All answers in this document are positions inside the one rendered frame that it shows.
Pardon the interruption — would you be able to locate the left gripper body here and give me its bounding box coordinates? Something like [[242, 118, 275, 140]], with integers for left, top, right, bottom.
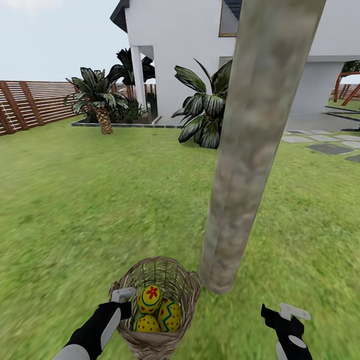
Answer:
[[115, 301, 133, 320]]

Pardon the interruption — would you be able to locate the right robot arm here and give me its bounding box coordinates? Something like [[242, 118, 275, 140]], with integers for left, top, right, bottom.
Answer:
[[261, 302, 312, 360]]

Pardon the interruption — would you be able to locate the wicker basket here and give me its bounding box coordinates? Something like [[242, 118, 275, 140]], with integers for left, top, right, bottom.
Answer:
[[108, 256, 202, 360]]

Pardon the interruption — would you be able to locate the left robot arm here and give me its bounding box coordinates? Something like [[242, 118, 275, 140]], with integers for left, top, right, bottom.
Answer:
[[52, 287, 138, 360]]

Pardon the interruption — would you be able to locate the easter egg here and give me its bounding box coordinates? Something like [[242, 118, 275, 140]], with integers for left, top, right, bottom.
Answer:
[[133, 314, 160, 332], [153, 299, 182, 333], [136, 283, 164, 315]]

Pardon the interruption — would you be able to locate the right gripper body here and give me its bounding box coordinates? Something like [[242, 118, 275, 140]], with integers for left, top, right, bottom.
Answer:
[[265, 309, 303, 336]]

